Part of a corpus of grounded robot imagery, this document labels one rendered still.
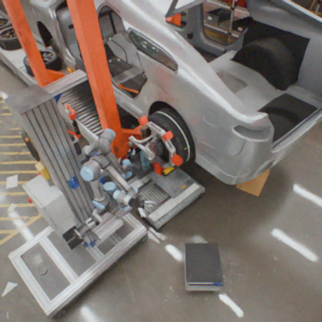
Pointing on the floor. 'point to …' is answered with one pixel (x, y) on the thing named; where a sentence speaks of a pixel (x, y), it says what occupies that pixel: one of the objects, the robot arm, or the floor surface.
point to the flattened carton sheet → (251, 186)
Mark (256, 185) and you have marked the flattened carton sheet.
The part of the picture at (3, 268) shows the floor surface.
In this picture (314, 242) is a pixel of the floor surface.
